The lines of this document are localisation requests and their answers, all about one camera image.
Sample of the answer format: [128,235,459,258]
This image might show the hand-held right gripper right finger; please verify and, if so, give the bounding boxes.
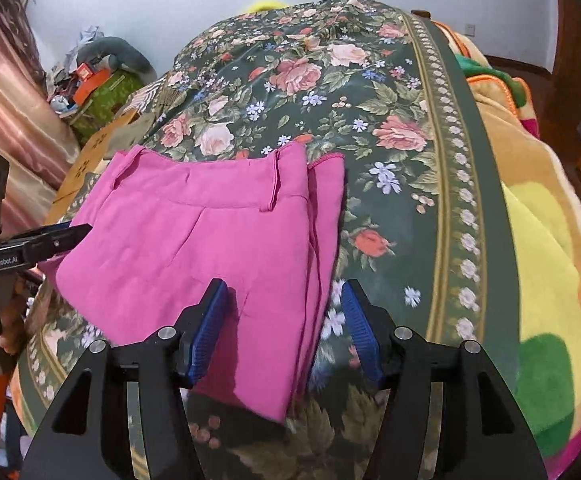
[340,279,546,480]

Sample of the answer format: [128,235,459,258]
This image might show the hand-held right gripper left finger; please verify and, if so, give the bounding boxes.
[20,277,231,480]

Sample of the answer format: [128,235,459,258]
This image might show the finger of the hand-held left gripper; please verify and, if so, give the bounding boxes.
[20,222,92,262]

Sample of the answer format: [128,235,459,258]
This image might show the pink pants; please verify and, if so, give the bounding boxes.
[38,140,347,423]

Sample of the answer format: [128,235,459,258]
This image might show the person's left hand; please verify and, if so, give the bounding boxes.
[0,300,28,350]

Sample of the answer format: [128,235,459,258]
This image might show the pink striped curtain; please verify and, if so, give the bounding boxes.
[0,0,81,241]

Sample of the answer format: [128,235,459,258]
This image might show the olive green garment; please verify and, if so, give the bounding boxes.
[113,110,160,152]

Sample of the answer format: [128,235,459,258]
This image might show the green fabric storage box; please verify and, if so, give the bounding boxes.
[68,70,146,146]

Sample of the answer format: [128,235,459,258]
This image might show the orange box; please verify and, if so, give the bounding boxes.
[73,66,112,104]

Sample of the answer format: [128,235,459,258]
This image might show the pile of clothes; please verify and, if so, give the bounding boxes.
[45,25,106,92]

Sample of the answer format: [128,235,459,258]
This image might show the striped bed sheet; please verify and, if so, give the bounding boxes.
[120,77,172,117]

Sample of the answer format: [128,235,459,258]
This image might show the colourful fleece blanket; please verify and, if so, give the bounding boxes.
[430,17,581,480]

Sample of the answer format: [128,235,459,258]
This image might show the dark green floral blanket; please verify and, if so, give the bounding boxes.
[13,0,526,480]

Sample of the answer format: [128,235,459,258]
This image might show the yellow foam tube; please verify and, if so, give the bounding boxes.
[243,0,284,14]

